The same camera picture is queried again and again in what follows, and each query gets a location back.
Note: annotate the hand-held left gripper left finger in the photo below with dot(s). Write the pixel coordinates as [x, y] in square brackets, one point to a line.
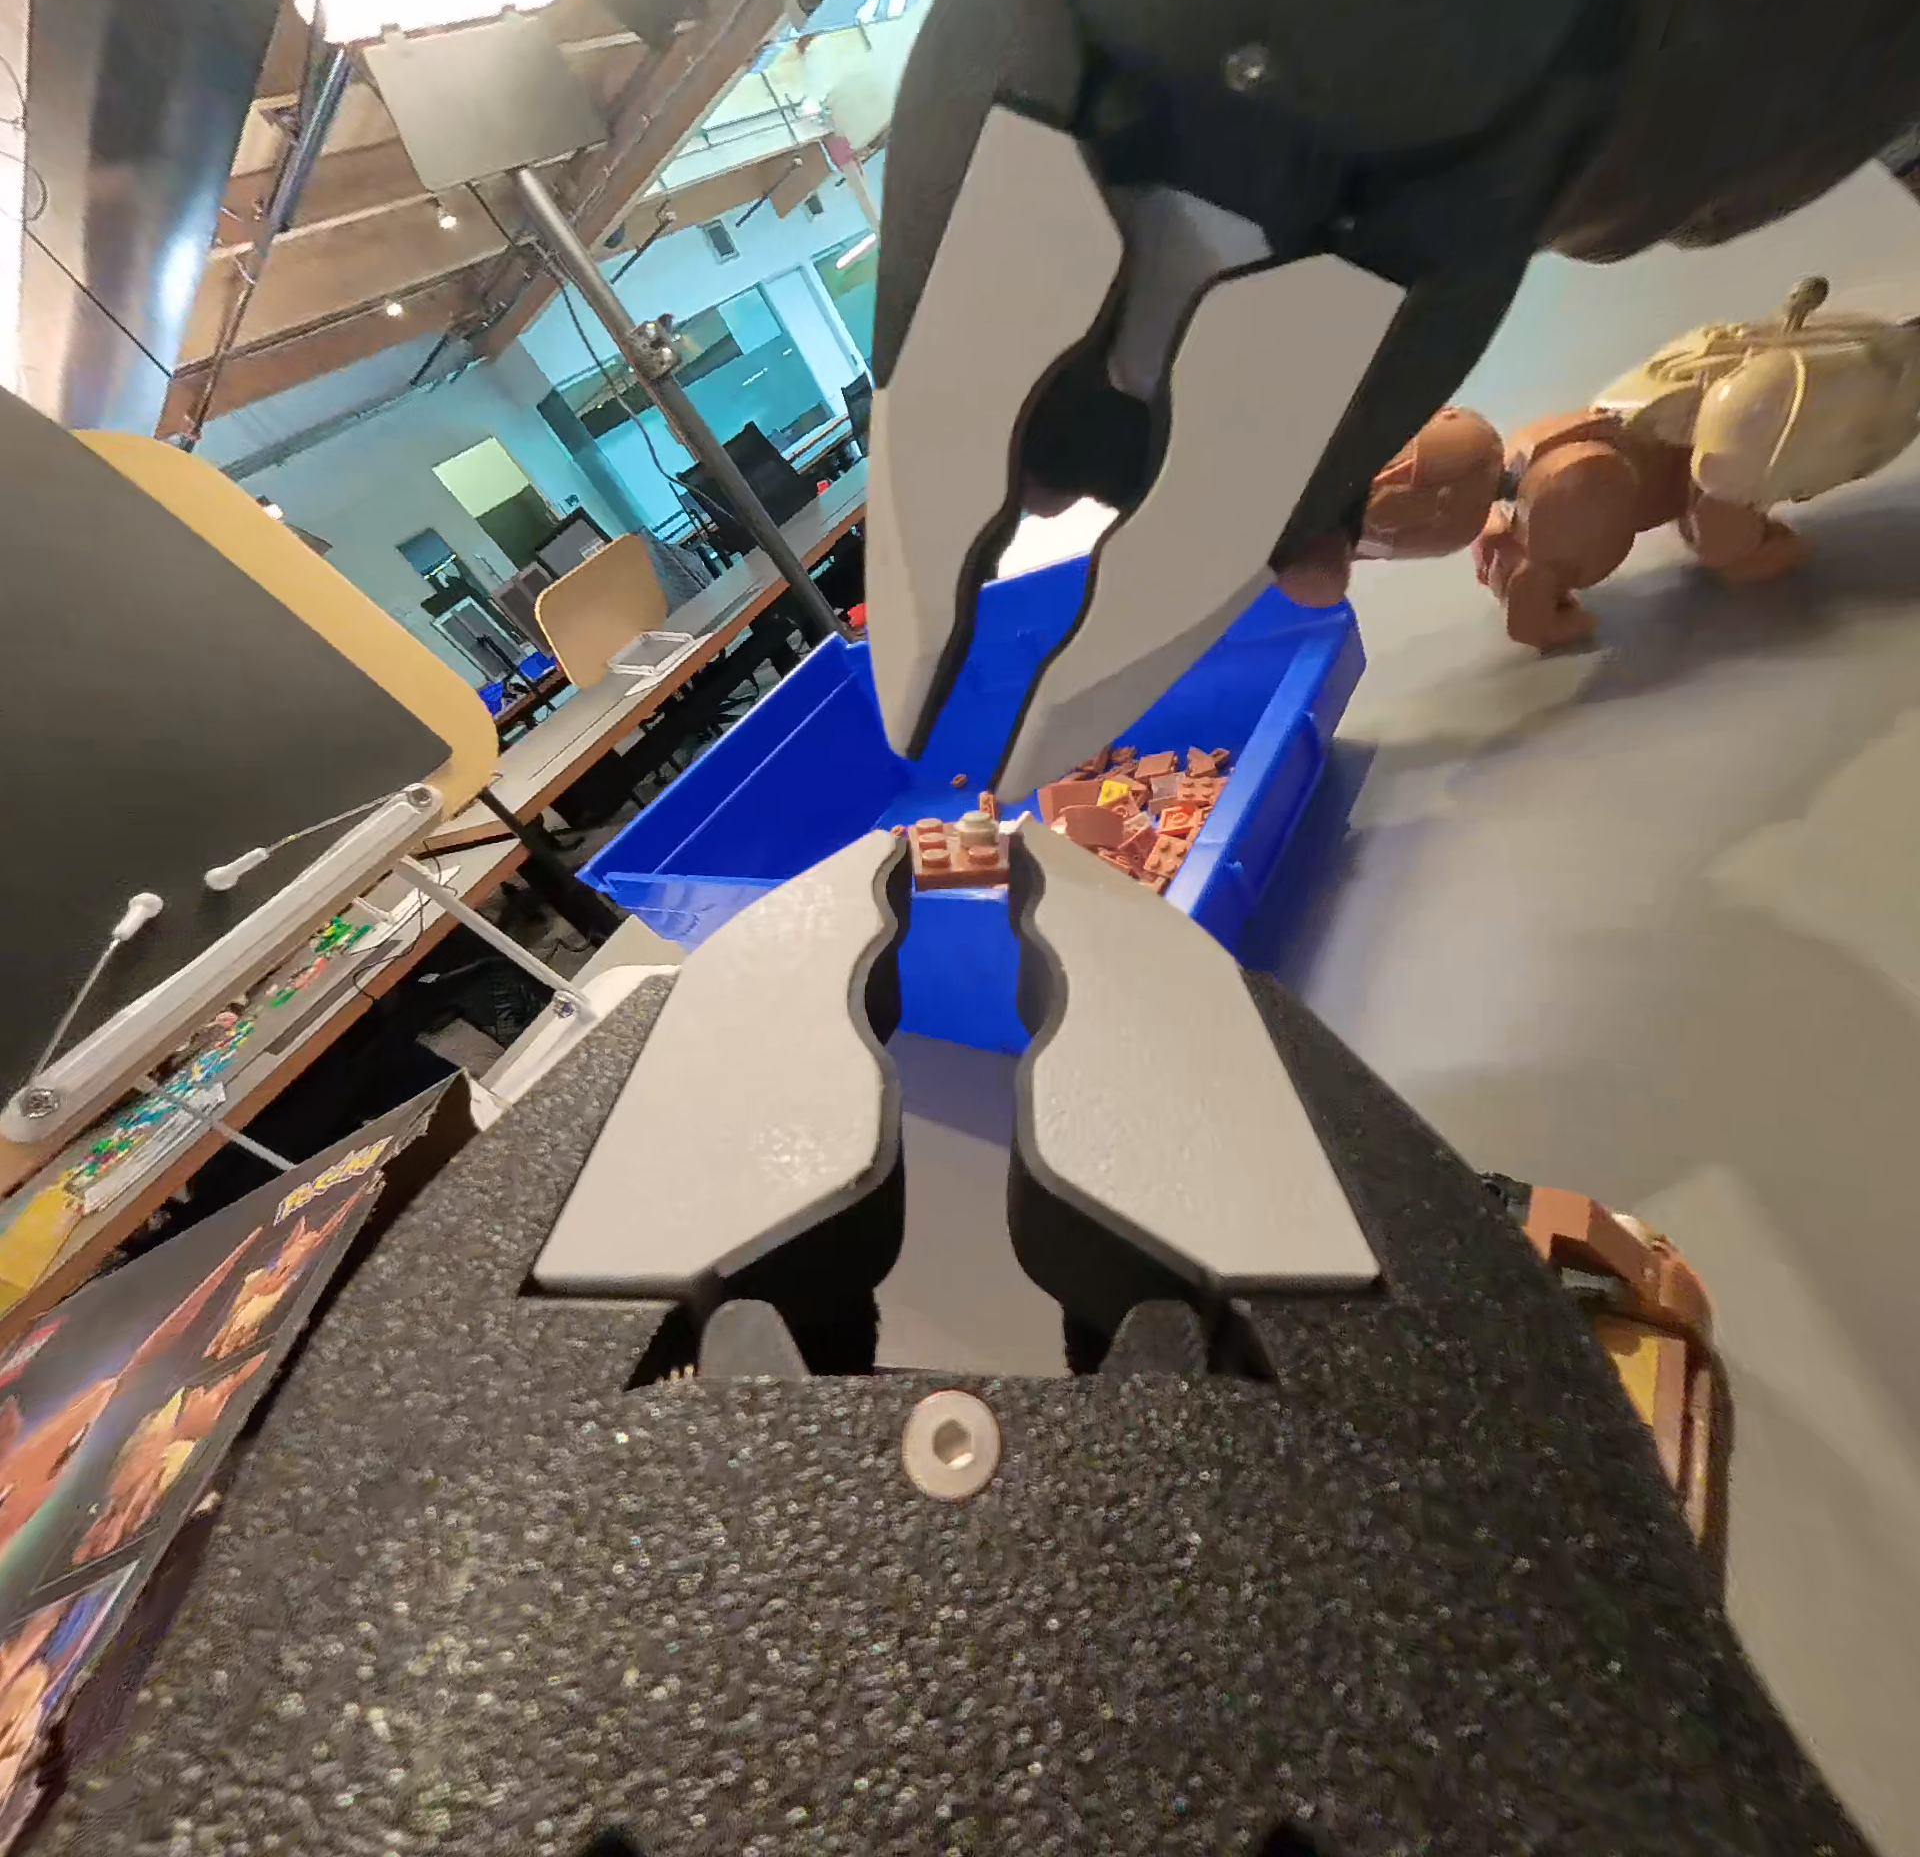
[720, 1137]

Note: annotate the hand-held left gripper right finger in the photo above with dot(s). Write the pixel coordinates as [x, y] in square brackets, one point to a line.
[1199, 1137]

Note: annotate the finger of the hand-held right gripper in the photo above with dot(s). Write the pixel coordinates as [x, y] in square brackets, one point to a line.
[1216, 509]
[974, 386]

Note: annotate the pile of brown toy bricks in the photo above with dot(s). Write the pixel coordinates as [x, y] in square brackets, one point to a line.
[1140, 806]

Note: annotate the blue plastic bin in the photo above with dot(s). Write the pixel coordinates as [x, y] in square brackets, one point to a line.
[781, 806]

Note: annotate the colourful toy brick model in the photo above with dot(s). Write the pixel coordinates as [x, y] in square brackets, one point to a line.
[1651, 1347]

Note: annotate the person's right forearm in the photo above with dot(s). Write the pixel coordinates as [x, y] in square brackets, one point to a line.
[1771, 88]

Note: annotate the black monitor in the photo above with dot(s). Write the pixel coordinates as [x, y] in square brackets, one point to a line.
[756, 472]

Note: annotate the black pole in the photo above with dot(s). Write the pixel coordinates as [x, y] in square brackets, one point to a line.
[661, 386]

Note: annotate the long wooden table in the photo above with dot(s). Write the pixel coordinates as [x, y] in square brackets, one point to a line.
[646, 688]

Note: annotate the brown toy figure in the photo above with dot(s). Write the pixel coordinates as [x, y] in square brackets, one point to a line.
[1681, 447]

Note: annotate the white metal stand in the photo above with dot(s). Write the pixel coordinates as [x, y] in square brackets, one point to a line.
[242, 958]

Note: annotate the grey light reflector panel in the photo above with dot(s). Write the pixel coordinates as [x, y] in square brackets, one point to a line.
[495, 94]

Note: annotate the printed cardboard box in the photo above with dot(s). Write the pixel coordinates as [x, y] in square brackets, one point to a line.
[182, 1378]

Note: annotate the black chair with wooden rim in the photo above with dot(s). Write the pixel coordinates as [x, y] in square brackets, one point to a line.
[182, 747]

